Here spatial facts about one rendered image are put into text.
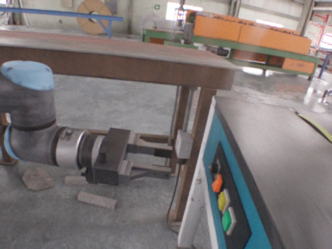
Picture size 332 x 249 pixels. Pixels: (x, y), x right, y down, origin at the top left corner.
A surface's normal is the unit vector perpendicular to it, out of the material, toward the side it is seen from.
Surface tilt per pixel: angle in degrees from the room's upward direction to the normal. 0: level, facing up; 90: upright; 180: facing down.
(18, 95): 90
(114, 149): 10
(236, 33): 90
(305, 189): 0
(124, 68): 90
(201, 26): 90
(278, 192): 0
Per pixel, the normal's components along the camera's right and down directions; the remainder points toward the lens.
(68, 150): 0.03, -0.04
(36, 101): 0.63, 0.41
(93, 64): 0.08, 0.44
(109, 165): 0.12, -0.81
